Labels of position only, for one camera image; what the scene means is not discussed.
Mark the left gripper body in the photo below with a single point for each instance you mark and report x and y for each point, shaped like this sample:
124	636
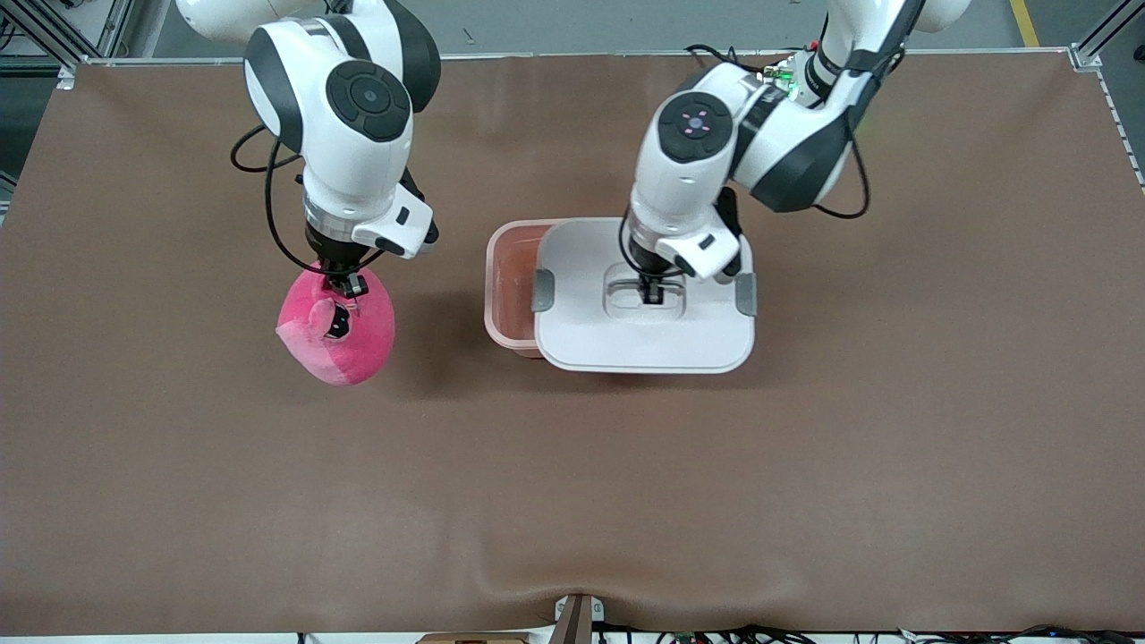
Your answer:
646	266

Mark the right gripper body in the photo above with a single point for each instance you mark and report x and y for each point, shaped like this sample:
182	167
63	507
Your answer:
327	249

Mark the pink plush toy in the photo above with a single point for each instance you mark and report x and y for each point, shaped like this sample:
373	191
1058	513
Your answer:
358	349

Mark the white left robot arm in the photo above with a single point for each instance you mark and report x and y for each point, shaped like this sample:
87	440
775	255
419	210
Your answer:
680	179

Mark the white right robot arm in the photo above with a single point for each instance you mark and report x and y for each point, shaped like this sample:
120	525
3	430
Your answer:
340	152

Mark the pink translucent storage box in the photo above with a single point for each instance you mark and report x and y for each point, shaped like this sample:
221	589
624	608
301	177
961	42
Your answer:
514	286

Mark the grey lid latch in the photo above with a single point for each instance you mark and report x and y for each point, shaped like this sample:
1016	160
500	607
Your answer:
747	295
543	291

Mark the brown table mat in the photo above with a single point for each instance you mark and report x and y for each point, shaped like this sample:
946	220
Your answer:
572	492

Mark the brown cardboard piece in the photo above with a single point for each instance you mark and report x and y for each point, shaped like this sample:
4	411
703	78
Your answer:
474	639

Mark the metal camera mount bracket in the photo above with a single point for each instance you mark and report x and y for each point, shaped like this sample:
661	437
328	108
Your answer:
572	622

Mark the aluminium frame profile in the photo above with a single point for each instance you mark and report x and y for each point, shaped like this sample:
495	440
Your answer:
54	36
1109	27

